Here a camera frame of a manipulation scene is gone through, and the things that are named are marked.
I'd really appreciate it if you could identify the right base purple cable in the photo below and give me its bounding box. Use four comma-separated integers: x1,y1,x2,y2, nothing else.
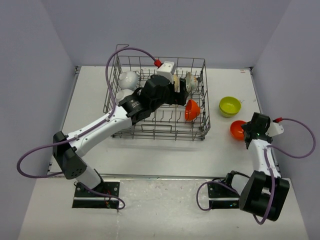
196,181,240,213

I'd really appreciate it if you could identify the white bowl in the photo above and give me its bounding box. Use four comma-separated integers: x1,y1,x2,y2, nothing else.
118,71,139,90
115,89,134,105

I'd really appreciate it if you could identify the lime green bowl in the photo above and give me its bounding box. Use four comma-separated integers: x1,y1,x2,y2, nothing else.
219,96,242,115
219,104,241,118

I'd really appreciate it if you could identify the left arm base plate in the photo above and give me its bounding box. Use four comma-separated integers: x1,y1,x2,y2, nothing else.
72,181,123,210

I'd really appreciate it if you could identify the white bowl middle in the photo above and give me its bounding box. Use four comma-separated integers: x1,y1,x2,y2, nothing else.
115,89,134,105

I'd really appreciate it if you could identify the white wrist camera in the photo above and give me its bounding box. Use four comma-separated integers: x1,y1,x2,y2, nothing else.
265,118,284,137
156,61,176,83

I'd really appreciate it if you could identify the white bowl back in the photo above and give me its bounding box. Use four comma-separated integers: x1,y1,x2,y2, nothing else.
118,71,139,90

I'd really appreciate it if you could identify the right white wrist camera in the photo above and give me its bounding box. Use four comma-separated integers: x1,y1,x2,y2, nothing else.
265,118,284,137

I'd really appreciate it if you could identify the grey wire dish rack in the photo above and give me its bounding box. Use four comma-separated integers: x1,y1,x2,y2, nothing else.
103,44,212,142

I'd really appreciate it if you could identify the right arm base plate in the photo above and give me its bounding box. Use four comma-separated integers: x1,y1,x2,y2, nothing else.
207,183,239,210

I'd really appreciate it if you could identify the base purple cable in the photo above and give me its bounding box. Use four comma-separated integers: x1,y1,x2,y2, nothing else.
196,181,240,213
79,182,126,210

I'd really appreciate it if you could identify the orange flower patterned bowl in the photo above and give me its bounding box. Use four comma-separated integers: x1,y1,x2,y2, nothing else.
184,72,198,93

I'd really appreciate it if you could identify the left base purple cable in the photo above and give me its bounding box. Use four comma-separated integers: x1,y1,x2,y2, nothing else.
79,182,126,210

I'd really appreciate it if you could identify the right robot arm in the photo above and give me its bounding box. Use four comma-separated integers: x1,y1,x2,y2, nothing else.
223,112,290,224

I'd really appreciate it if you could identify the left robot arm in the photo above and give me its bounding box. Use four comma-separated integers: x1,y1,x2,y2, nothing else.
52,74,189,197

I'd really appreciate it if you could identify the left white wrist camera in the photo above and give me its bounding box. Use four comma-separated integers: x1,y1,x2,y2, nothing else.
156,61,176,83

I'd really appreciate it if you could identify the blue yellow patterned bowl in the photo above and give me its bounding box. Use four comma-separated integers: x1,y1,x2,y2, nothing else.
173,74,180,93

